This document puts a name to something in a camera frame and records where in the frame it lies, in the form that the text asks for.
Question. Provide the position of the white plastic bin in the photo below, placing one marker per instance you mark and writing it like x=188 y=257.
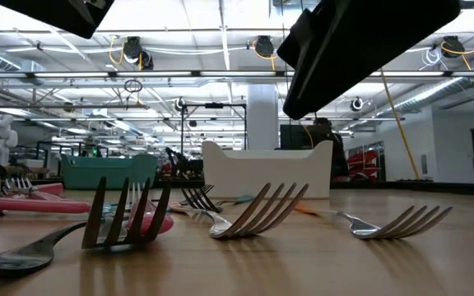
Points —
x=270 y=177

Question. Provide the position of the black background robot rig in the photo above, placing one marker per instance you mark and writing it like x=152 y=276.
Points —
x=179 y=162

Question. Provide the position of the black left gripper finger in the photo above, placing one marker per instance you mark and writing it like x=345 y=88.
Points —
x=76 y=16

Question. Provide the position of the white building pillar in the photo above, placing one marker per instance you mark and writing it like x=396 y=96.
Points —
x=261 y=119

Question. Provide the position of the long ceiling light bar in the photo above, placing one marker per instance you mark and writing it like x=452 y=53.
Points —
x=154 y=74

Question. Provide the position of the teal plastic bin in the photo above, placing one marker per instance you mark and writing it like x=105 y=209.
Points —
x=109 y=172

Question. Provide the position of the white humanoid robot figure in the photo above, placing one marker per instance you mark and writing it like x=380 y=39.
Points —
x=0 y=140

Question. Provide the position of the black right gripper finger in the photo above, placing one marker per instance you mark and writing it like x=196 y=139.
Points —
x=364 y=41
x=294 y=45

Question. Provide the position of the large silver ventilation duct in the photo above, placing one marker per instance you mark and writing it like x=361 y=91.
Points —
x=434 y=95

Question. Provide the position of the rack of red bins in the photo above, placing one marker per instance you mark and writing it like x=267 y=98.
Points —
x=364 y=162

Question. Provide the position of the black background frame rig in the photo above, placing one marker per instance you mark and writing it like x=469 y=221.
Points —
x=214 y=105

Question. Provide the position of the person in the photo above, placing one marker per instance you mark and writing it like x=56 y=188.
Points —
x=337 y=156

